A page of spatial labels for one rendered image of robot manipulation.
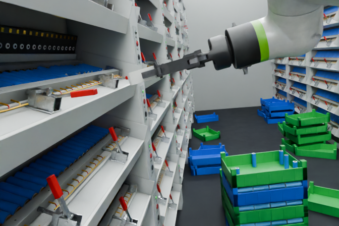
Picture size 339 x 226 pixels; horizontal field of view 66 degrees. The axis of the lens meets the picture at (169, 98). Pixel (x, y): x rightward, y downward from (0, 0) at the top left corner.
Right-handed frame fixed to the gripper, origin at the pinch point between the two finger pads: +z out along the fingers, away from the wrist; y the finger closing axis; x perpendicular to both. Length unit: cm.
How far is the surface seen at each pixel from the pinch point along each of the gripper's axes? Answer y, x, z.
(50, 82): -20.5, 3.3, 10.7
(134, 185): 16.1, -33.3, 17.3
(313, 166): 141, -105, -73
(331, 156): 153, -106, -92
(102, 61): 17.7, 7.4, 15.4
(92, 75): -4.0, 3.2, 10.5
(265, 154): 61, -52, -31
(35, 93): -27.5, 2.2, 9.1
